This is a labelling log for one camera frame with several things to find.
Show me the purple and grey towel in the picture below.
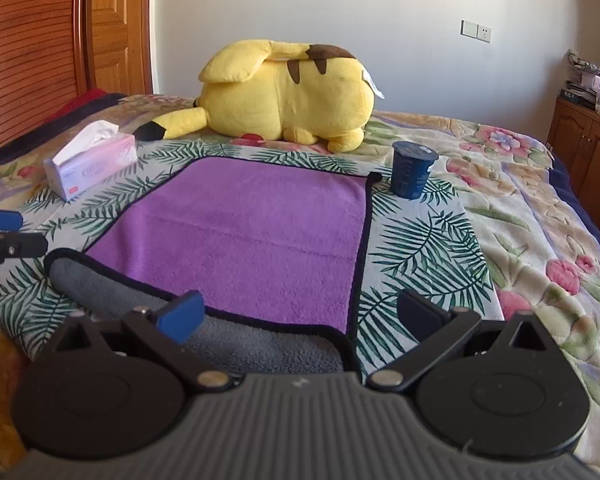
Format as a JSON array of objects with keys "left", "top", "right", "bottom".
[{"left": 45, "top": 157, "right": 379, "bottom": 374}]

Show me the palm leaf print cloth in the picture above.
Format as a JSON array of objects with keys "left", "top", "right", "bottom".
[{"left": 7, "top": 140, "right": 502, "bottom": 372}]

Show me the pink tissue box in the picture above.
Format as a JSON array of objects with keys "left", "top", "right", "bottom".
[{"left": 43, "top": 120, "right": 137, "bottom": 202}]

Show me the floral bed blanket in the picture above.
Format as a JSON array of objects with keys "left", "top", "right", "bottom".
[{"left": 0, "top": 96, "right": 600, "bottom": 471}]

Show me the red pillow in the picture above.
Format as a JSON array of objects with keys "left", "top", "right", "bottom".
[{"left": 43, "top": 88, "right": 107, "bottom": 124}]

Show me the dark blue plastic cup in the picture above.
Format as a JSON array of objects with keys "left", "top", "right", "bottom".
[{"left": 390, "top": 141, "right": 439, "bottom": 200}]

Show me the wooden slatted headboard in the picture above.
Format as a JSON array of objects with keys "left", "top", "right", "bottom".
[{"left": 0, "top": 0, "right": 87, "bottom": 148}]

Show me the wooden side cabinet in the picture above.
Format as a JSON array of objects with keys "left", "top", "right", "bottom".
[{"left": 547, "top": 96, "right": 600, "bottom": 230}]

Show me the wooden door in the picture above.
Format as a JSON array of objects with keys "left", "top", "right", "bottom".
[{"left": 85, "top": 0, "right": 152, "bottom": 96}]

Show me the yellow Pikachu plush toy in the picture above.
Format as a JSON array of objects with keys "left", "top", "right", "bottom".
[{"left": 134, "top": 39, "right": 384, "bottom": 153}]

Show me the white wall socket panel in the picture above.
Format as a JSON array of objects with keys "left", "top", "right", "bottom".
[{"left": 460, "top": 20, "right": 492, "bottom": 44}]

